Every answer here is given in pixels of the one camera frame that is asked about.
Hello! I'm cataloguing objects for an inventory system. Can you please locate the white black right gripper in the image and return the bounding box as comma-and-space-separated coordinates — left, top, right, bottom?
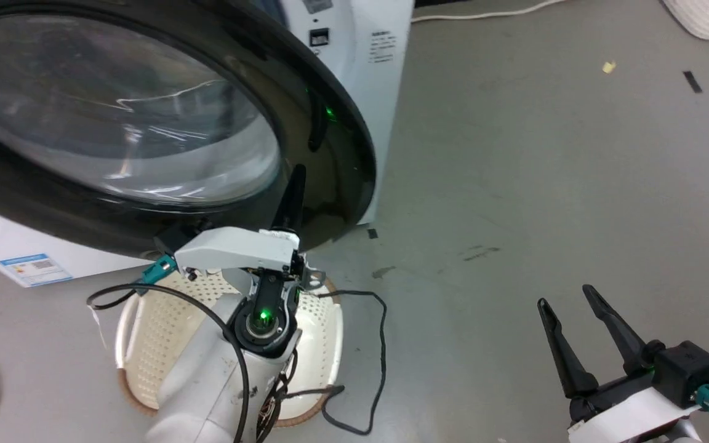
537, 284, 701, 443

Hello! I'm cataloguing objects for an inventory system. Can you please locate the thin black looping cable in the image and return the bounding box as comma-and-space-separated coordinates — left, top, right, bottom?
286, 289, 388, 436

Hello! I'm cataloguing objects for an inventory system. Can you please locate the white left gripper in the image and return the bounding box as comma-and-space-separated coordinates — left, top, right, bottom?
173, 164, 326, 291

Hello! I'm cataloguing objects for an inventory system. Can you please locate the black round glass washer door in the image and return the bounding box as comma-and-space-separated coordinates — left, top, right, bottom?
0, 0, 377, 259

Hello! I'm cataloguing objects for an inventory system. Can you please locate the blue energy label sticker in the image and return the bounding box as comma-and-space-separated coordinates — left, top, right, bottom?
0, 252, 74, 289

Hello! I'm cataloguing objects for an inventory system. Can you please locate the white washing machine body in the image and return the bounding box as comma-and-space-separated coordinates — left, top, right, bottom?
0, 0, 415, 289

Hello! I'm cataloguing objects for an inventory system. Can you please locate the white perforated laundry basket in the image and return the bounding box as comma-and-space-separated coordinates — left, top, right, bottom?
114, 269, 344, 428

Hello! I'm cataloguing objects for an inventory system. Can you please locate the thin white floor cable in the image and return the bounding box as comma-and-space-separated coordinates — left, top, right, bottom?
411, 0, 569, 24

